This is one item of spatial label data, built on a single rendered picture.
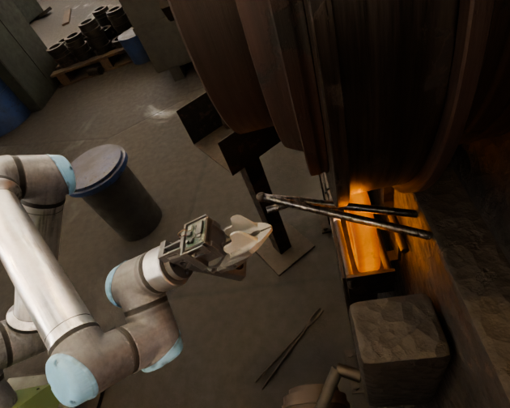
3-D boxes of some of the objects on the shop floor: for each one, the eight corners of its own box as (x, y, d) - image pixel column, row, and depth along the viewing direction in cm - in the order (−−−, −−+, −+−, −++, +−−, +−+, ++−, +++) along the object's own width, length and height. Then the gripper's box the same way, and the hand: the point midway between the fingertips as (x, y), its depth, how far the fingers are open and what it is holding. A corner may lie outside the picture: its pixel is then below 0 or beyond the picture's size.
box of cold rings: (268, 12, 329) (244, -90, 273) (278, 48, 273) (251, -71, 216) (171, 46, 345) (129, -44, 288) (163, 86, 288) (108, -16, 232)
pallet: (169, 23, 396) (150, -19, 364) (163, 51, 341) (140, 6, 309) (78, 56, 413) (53, 19, 381) (59, 88, 358) (27, 48, 326)
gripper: (153, 271, 60) (251, 230, 52) (162, 231, 66) (250, 188, 58) (186, 290, 66) (279, 255, 57) (191, 251, 72) (276, 214, 63)
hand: (267, 231), depth 60 cm, fingers closed
